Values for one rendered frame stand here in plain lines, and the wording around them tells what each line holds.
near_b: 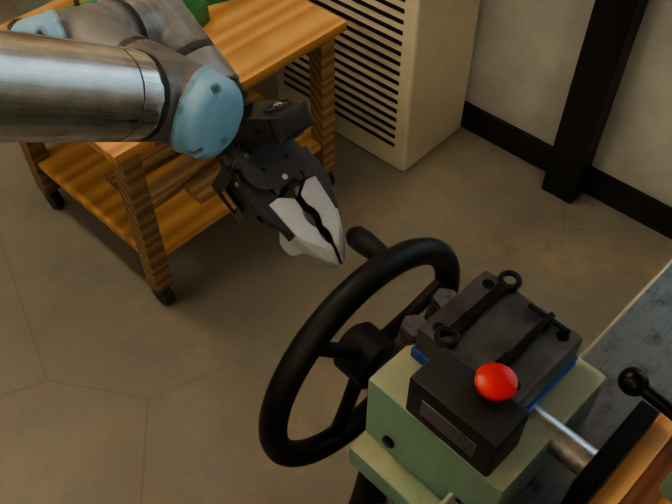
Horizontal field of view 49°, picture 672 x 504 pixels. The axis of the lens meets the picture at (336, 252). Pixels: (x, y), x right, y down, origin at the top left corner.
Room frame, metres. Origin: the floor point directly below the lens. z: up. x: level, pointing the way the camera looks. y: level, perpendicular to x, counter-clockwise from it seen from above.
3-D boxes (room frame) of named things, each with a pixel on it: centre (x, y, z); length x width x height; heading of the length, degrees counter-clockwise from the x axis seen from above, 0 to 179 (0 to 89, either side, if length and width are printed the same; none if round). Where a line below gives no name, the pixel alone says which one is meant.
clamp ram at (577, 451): (0.26, -0.18, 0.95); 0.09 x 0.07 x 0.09; 134
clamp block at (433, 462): (0.32, -0.12, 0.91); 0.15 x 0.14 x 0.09; 134
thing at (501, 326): (0.31, -0.12, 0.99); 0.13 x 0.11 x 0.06; 134
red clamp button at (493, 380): (0.28, -0.11, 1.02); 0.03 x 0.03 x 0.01
